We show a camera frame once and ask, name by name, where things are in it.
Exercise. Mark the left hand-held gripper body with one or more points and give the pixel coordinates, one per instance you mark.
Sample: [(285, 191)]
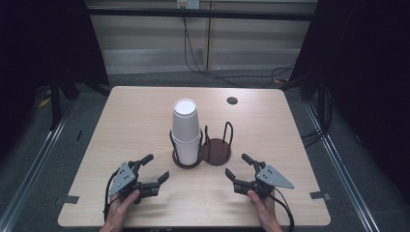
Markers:
[(124, 180)]

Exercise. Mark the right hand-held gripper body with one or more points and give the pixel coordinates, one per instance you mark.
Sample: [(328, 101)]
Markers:
[(272, 179)]

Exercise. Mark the stack of white paper cups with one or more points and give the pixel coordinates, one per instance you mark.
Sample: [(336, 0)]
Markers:
[(186, 135)]

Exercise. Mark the person's left hand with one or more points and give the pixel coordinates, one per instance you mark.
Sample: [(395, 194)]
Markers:
[(117, 211)]

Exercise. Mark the person's right hand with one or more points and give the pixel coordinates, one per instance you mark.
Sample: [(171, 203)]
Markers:
[(267, 211)]

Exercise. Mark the grey tape piece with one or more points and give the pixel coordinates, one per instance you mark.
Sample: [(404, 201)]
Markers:
[(319, 195), (70, 199)]

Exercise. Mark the dark round table grommet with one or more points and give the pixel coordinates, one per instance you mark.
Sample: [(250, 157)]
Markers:
[(232, 100)]

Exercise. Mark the small black floor tape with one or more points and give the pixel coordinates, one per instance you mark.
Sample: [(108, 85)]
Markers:
[(79, 135)]

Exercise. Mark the black metal stand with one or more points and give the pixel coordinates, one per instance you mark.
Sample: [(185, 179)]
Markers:
[(55, 106)]

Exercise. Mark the yellow floor item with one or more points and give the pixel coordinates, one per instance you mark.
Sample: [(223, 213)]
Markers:
[(43, 102)]

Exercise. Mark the black curtain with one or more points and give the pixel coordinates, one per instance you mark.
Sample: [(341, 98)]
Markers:
[(38, 42), (367, 80)]

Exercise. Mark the black horizontal bar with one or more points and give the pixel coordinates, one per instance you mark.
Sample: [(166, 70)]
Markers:
[(199, 13)]

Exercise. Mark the aluminium floor rail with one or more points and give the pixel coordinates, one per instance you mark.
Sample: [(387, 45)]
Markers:
[(338, 161), (32, 158)]

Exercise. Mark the white wall socket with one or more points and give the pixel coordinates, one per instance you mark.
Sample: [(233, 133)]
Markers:
[(188, 4)]

